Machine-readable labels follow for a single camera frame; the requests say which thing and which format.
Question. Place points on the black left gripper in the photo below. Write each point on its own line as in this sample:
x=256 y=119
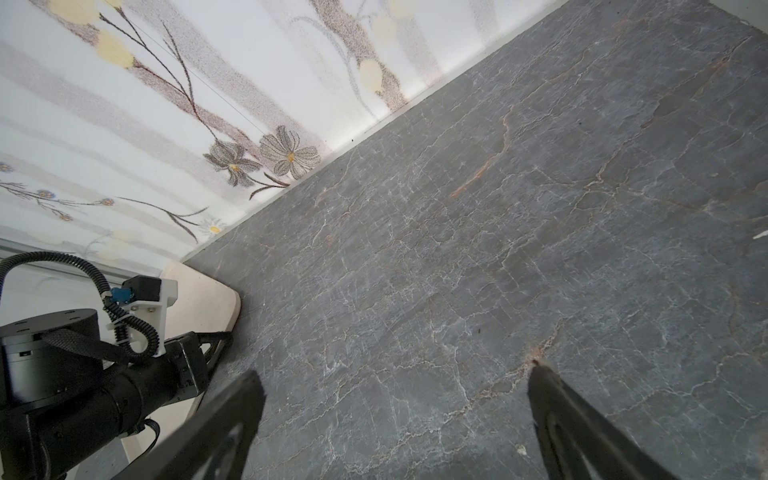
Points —
x=195 y=355

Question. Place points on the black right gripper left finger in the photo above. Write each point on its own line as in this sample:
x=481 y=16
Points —
x=214 y=443

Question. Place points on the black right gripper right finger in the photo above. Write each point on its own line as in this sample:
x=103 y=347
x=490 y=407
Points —
x=575 y=440

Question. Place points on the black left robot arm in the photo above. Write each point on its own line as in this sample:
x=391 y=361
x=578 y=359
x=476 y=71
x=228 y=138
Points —
x=58 y=408

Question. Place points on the beige plastic tray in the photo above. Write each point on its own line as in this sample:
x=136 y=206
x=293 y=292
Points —
x=203 y=305

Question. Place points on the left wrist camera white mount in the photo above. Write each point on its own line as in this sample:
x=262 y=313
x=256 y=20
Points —
x=148 y=298

